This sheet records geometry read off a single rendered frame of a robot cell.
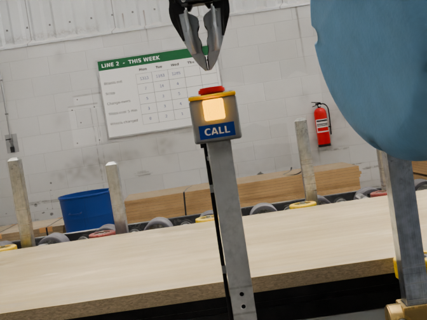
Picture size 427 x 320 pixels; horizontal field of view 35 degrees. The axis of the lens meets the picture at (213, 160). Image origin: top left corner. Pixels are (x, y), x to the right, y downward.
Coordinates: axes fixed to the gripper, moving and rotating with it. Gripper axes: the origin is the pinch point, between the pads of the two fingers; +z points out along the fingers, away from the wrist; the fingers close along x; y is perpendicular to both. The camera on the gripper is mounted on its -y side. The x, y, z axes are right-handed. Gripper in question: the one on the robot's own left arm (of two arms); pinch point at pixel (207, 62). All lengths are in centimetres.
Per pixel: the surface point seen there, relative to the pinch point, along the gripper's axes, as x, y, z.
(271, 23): 70, -713, -96
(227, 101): 2.2, 3.8, 6.4
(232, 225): 0.1, 2.1, 24.7
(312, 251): 14.5, -29.6, 37.0
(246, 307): 0.4, 2.1, 37.3
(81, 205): -144, -526, 67
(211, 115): -0.5, 4.7, 8.1
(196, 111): -2.5, 3.8, 7.1
